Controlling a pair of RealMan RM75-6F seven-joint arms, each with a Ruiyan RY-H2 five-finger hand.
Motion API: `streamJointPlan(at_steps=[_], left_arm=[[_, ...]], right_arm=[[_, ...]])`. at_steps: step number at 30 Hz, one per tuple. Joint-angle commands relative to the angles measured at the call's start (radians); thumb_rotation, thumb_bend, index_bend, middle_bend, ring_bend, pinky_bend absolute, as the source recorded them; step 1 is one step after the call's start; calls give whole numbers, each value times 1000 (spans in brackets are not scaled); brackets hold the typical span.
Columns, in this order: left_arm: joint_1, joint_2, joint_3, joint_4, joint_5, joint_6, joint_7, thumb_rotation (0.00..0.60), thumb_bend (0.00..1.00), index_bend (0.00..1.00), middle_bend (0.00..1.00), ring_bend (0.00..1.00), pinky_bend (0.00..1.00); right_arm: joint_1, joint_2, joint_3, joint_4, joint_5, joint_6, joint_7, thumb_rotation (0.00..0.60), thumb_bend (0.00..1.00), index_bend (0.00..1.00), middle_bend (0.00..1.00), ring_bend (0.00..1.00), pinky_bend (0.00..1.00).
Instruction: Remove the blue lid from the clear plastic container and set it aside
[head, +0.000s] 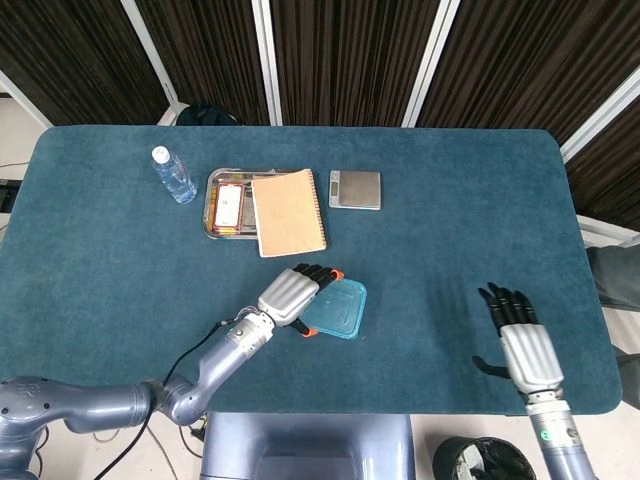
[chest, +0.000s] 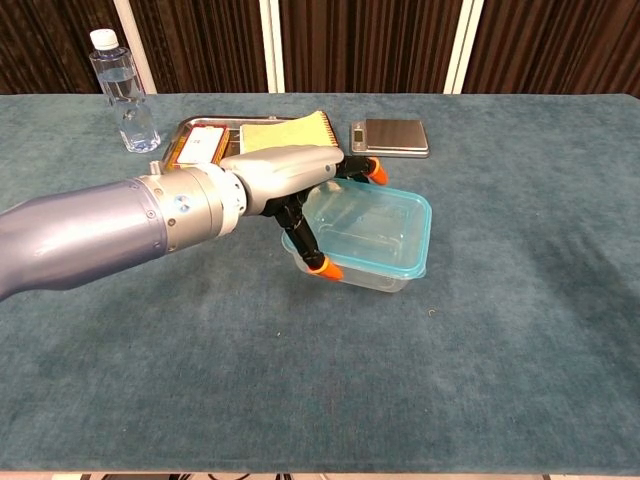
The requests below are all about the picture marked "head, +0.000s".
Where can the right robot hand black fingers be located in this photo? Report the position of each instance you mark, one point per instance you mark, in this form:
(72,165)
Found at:
(530,355)

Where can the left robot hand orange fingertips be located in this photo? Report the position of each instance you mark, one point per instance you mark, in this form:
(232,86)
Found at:
(287,297)

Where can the transparent blue plastic lid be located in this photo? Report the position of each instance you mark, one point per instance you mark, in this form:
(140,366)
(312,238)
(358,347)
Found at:
(340,307)

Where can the clear plastic container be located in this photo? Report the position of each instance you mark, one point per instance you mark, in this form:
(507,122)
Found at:
(353,334)

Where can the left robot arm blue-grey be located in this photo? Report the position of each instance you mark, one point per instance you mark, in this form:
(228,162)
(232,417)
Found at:
(100,405)

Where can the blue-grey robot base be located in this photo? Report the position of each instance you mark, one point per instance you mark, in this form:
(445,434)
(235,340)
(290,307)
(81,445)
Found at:
(305,445)

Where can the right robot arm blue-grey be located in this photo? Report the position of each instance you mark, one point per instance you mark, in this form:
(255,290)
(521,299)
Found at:
(562,435)

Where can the red and white card box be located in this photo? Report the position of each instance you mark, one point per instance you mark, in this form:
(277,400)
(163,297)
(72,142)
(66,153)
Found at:
(228,207)

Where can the kraft spiral notebook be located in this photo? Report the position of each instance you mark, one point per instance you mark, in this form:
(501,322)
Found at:
(287,212)

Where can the black trash bin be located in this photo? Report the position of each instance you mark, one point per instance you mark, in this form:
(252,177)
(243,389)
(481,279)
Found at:
(482,460)

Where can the rectangular stainless steel tray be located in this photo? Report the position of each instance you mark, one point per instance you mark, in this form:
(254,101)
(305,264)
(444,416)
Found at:
(212,200)

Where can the silver digital kitchen scale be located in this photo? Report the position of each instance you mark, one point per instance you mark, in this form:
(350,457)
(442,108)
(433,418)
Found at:
(359,190)

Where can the teal velvet table cloth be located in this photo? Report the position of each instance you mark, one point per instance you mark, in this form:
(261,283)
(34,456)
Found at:
(450,240)

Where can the clear plastic water bottle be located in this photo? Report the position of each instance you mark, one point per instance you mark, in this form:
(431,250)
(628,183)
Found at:
(175,177)

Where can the black bag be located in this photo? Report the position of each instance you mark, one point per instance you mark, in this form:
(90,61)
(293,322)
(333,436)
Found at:
(207,116)

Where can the dark slatted partition panel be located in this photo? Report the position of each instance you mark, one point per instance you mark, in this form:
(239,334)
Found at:
(210,50)
(350,50)
(525,50)
(60,50)
(615,165)

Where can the black power strip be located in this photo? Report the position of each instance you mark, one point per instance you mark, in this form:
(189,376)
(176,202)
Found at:
(7,197)

